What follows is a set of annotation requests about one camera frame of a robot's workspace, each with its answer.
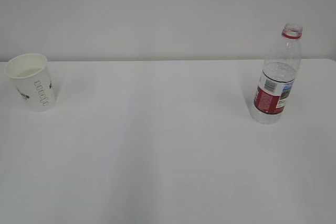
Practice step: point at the clear water bottle red label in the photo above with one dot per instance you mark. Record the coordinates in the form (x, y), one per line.
(278, 74)

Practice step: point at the white paper cup green print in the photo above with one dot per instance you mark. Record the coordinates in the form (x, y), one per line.
(30, 76)

